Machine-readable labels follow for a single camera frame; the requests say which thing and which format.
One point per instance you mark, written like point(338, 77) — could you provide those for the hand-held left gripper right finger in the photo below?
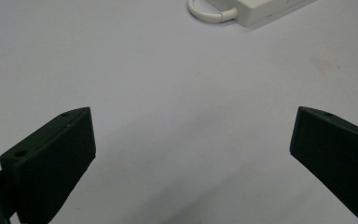
point(335, 155)

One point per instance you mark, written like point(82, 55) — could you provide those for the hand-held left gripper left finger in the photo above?
point(49, 165)

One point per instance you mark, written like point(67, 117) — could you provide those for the white power strip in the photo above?
point(261, 11)

